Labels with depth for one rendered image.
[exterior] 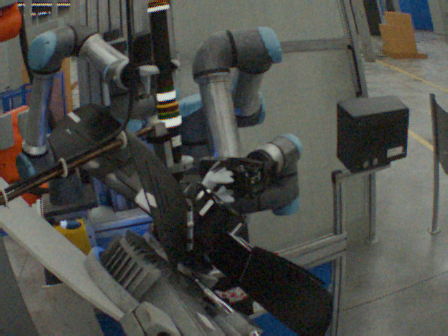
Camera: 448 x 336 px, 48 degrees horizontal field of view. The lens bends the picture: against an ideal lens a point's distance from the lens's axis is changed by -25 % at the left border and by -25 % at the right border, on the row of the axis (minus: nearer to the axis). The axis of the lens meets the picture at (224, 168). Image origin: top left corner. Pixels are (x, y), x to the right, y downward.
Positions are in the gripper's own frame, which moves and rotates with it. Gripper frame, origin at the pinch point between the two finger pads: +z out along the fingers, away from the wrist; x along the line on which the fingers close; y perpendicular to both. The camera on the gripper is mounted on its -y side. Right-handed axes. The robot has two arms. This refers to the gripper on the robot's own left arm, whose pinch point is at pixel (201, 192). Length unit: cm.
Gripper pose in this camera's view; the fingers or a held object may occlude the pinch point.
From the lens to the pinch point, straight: 138.2
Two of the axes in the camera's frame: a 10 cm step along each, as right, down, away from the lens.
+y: 8.2, 1.6, -5.4
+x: 0.4, 9.4, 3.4
